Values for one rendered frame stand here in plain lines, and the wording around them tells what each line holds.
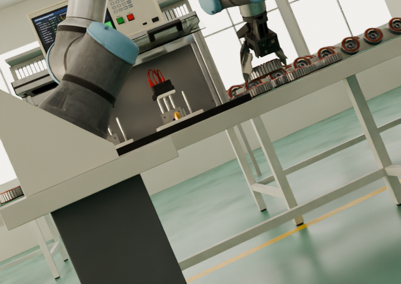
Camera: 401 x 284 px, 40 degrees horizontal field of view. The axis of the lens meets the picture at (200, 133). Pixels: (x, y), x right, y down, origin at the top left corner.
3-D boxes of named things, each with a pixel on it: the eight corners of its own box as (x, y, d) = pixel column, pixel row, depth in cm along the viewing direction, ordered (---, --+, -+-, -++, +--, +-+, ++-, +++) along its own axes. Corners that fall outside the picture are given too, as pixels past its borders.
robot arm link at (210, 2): (215, -15, 137) (246, -32, 142) (190, -9, 146) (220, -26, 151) (227, 14, 140) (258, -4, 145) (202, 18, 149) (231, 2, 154)
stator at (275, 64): (288, 65, 164) (283, 54, 164) (254, 80, 162) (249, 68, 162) (277, 71, 175) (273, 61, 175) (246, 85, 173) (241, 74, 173)
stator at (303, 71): (278, 87, 215) (274, 78, 215) (292, 80, 223) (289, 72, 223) (301, 77, 207) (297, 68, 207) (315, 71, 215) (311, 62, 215)
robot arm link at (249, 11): (233, -1, 157) (259, -10, 158) (237, 15, 159) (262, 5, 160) (243, 6, 150) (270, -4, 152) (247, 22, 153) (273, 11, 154)
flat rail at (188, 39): (199, 40, 196) (196, 31, 196) (30, 107, 187) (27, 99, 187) (199, 40, 197) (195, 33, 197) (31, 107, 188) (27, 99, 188)
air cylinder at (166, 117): (185, 120, 197) (179, 105, 197) (166, 128, 196) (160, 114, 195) (184, 121, 202) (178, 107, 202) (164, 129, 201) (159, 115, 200)
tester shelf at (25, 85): (200, 22, 197) (195, 10, 197) (15, 95, 187) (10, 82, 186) (185, 46, 240) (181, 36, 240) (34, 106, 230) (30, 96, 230)
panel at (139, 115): (222, 105, 212) (192, 32, 211) (58, 174, 202) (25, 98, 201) (222, 105, 213) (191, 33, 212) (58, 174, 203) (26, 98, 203)
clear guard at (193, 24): (206, 27, 171) (199, 9, 171) (133, 56, 167) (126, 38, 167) (192, 48, 203) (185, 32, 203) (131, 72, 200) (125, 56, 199)
